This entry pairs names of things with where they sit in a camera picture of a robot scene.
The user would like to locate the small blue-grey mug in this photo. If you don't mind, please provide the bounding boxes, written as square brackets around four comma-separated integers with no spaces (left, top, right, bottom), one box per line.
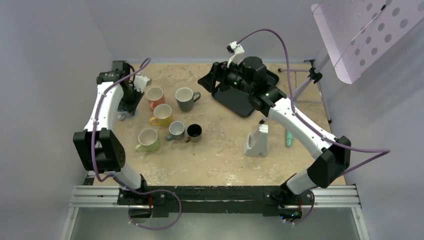
[165,121,186,141]

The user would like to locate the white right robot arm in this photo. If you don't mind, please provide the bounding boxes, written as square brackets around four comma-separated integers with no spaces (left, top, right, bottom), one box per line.
[197,56,351,204]

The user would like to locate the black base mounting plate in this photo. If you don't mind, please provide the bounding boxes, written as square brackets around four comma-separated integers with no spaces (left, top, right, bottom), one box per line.
[117,185,313,219]

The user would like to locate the yellow mug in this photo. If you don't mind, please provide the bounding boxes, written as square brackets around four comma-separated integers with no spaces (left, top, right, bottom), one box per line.
[149,103,174,127]

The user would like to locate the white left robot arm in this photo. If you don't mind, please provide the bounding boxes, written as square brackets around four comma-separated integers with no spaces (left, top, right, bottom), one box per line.
[72,60,151,205]

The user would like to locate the brown ribbed mug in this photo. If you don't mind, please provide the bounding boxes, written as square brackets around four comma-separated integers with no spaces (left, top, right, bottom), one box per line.
[185,124,203,143]

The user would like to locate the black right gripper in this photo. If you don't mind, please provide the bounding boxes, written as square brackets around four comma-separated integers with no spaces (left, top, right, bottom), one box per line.
[198,58,254,96]

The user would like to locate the white metronome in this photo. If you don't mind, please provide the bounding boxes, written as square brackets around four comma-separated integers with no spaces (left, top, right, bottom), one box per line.
[243,124,269,158]

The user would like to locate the grey-blue ceramic mug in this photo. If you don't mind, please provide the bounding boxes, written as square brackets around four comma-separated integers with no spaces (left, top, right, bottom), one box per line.
[175,87,201,112]

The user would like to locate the black plastic tray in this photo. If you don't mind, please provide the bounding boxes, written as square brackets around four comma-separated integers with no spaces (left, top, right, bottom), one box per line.
[211,64,279,119]

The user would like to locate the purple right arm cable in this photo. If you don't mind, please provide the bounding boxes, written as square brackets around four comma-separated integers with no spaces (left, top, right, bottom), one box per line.
[236,28,392,226]

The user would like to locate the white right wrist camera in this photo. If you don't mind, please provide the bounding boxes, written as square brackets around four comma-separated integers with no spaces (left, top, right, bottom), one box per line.
[226,41,245,69]

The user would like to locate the perforated music stand desk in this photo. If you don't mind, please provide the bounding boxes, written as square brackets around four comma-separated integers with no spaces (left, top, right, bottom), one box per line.
[311,0,424,84]

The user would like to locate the teal handled tool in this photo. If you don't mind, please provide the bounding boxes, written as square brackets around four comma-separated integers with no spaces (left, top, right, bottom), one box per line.
[285,130,294,148]

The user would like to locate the music stand tripod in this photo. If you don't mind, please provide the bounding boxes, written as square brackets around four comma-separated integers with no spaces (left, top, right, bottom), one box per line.
[277,55,332,125]

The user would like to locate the aluminium frame rail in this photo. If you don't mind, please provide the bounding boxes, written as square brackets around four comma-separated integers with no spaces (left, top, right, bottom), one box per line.
[60,185,370,240]

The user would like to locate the green mug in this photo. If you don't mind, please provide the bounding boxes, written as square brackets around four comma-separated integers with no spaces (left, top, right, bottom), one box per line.
[135,128,161,153]

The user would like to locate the pink mug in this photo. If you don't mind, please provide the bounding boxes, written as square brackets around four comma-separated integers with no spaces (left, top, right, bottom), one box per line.
[145,86,166,112]

